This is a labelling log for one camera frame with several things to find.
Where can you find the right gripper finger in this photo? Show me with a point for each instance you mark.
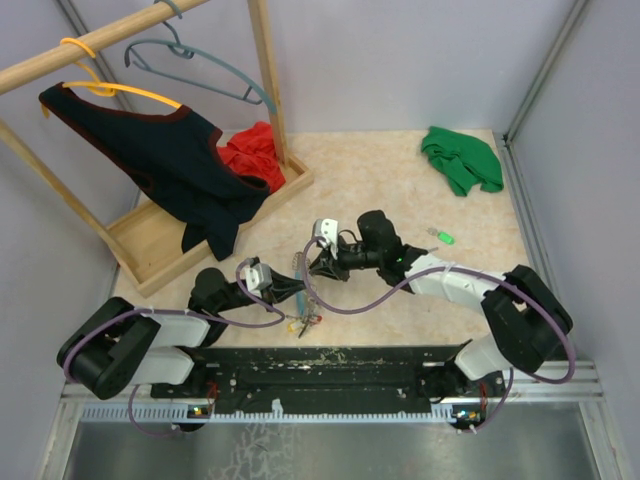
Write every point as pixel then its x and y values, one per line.
pixel 337 275
pixel 323 264

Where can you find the yellow plastic hanger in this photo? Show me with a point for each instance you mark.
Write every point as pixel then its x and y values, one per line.
pixel 101 88

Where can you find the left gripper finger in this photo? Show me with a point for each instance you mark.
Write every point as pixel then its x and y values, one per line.
pixel 279 296
pixel 281 282

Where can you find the dark navy tank top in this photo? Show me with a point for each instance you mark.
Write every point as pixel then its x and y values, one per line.
pixel 174 160

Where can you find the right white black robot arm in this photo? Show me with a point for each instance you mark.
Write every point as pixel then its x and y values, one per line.
pixel 527 322

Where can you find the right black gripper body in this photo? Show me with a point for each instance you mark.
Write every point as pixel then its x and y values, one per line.
pixel 355 256

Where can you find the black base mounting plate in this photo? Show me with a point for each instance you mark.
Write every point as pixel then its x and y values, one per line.
pixel 329 380

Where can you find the wooden clothes rack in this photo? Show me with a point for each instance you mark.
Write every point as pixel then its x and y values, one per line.
pixel 145 241

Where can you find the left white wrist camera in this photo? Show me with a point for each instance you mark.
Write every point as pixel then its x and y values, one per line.
pixel 257 276

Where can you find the red crumpled cloth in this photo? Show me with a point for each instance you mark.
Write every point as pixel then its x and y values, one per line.
pixel 252 152

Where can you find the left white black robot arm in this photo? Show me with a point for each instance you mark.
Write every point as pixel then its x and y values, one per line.
pixel 122 345

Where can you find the green crumpled cloth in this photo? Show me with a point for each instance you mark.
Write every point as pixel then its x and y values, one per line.
pixel 465 161

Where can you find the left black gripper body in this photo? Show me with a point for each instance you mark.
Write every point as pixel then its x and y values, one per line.
pixel 243 300

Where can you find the green tagged key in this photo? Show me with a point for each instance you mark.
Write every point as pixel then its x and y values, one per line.
pixel 441 236

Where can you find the grey-blue plastic hanger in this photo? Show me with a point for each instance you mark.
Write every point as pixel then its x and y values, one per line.
pixel 206 59

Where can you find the bunch of tagged keys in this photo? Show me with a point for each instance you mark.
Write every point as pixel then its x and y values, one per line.
pixel 299 325

